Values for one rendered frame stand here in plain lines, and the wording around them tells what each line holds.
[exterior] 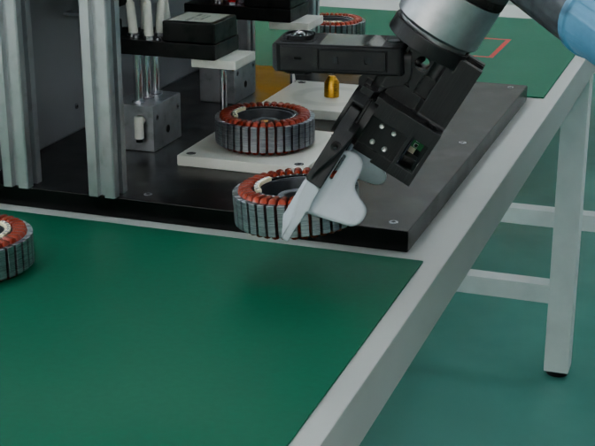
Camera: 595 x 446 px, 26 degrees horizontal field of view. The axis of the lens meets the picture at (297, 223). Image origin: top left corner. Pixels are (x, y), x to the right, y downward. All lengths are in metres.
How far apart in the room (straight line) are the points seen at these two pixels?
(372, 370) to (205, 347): 0.13
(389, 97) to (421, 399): 1.57
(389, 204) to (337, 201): 0.22
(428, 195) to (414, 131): 0.26
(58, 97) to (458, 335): 1.55
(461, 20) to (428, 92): 0.07
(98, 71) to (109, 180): 0.11
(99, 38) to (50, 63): 0.24
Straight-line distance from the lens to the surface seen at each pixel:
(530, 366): 2.77
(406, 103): 1.09
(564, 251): 2.62
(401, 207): 1.28
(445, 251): 1.23
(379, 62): 1.07
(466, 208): 1.36
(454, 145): 1.50
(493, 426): 2.52
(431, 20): 1.05
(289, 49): 1.09
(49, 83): 1.51
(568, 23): 0.99
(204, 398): 0.94
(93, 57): 1.29
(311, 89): 1.71
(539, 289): 2.66
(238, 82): 1.69
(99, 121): 1.31
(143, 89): 1.50
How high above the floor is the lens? 1.17
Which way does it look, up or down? 19 degrees down
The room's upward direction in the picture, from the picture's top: straight up
